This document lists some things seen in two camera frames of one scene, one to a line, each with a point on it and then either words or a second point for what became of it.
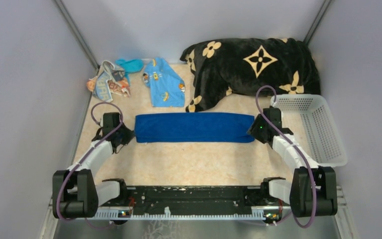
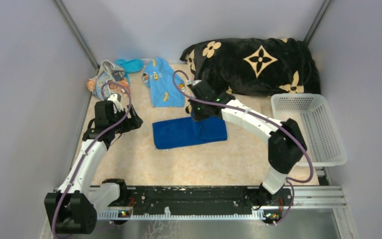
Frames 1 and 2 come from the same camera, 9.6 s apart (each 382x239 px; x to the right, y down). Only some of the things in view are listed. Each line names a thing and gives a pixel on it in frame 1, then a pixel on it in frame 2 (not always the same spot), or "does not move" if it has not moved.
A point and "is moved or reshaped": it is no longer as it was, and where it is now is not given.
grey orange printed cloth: [111, 78] does not move
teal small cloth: [130, 65] does not move
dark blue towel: [195, 128] is moved or reshaped
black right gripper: [253, 130] to [196, 116]
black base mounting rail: [227, 202] does not move
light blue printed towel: [167, 87] does not move
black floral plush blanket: [255, 66] does not move
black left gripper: [130, 135] to [123, 113]
